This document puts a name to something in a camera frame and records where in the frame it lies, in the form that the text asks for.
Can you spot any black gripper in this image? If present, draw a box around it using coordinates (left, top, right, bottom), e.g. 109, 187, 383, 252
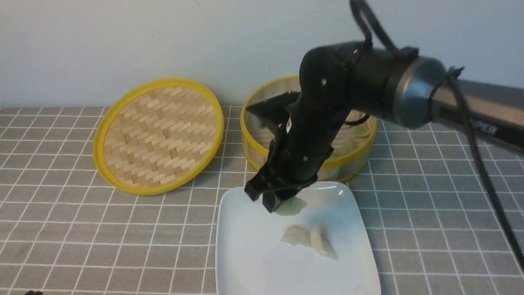
244, 92, 348, 213

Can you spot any pale green dumpling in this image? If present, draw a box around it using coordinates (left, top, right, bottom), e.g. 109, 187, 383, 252
276, 197, 307, 216

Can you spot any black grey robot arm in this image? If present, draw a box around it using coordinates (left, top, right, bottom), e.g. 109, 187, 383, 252
244, 41, 524, 212

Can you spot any white square plate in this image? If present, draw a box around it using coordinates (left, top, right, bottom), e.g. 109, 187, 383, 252
215, 181, 382, 295

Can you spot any bamboo steamer basket yellow rim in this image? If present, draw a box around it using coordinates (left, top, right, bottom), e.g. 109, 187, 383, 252
240, 76, 377, 183

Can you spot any bamboo steamer lid yellow rim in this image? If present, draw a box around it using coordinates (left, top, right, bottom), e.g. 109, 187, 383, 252
93, 78, 225, 195

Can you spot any grey checked tablecloth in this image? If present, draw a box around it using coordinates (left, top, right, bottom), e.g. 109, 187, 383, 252
0, 106, 523, 295

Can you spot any dark object bottom left corner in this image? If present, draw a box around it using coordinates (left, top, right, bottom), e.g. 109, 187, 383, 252
25, 290, 43, 295

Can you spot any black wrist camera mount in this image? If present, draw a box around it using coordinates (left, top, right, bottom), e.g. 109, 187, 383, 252
246, 91, 300, 129

